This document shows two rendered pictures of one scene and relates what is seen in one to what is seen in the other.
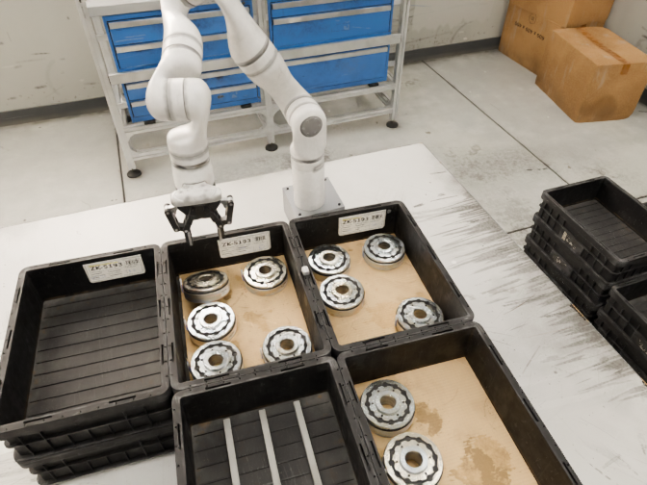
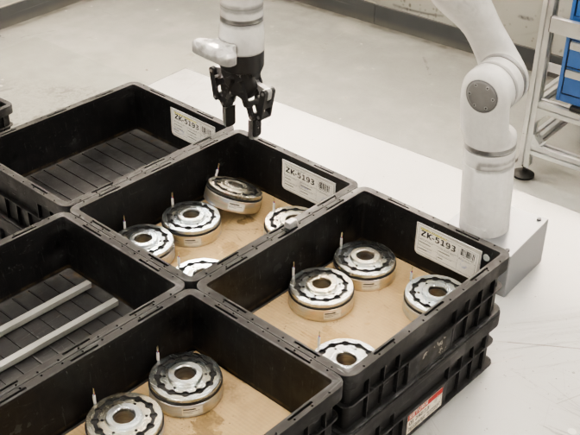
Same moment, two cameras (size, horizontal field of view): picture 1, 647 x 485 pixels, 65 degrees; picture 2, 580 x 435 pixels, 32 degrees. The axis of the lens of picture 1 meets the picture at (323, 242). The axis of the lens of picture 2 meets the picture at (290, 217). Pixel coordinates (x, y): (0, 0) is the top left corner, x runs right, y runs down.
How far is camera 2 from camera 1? 110 cm
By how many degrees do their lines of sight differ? 46
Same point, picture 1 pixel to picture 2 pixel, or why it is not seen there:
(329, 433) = not seen: hidden behind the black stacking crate
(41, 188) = (410, 129)
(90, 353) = (102, 179)
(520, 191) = not seen: outside the picture
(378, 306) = (340, 335)
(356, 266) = (390, 293)
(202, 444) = (55, 282)
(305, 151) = (469, 131)
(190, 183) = (222, 39)
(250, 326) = (217, 253)
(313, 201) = (470, 220)
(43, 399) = (38, 180)
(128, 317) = not seen: hidden behind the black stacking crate
